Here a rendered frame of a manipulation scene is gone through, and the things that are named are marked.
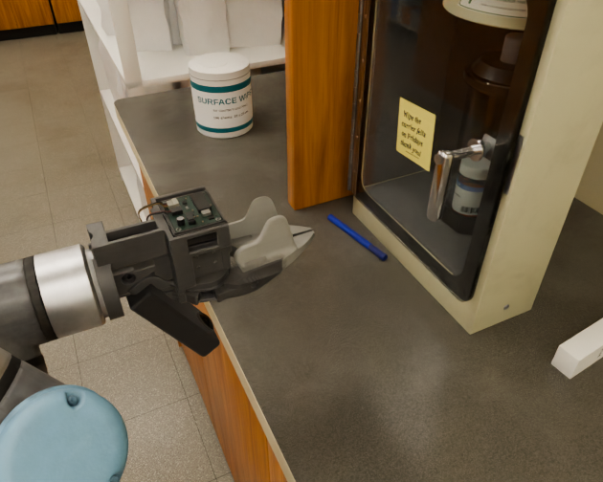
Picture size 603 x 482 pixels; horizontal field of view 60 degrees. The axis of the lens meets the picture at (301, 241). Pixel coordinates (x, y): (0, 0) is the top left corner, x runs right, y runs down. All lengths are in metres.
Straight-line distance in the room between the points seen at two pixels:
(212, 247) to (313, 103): 0.45
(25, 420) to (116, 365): 1.67
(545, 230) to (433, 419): 0.27
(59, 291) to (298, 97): 0.51
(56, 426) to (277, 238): 0.26
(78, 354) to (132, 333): 0.20
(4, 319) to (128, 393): 1.46
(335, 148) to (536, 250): 0.38
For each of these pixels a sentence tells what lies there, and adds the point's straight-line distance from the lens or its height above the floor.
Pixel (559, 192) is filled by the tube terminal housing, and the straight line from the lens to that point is 0.69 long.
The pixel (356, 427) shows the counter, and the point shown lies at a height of 0.94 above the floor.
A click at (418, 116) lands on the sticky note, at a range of 0.70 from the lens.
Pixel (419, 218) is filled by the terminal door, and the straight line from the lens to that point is 0.75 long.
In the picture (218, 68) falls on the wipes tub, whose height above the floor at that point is 1.09.
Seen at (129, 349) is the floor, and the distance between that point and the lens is 2.04.
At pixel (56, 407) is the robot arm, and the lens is 0.34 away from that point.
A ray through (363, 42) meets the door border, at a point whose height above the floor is 1.25.
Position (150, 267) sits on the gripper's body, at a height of 1.18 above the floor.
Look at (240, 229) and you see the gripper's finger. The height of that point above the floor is 1.17.
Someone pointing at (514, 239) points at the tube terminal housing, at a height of 1.10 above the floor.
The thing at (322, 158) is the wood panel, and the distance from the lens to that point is 0.92.
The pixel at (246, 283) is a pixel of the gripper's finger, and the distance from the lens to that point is 0.49.
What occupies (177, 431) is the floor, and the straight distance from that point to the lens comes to 1.79.
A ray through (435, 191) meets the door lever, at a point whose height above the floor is 1.16.
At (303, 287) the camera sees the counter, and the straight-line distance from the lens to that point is 0.79.
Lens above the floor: 1.48
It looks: 38 degrees down
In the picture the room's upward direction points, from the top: straight up
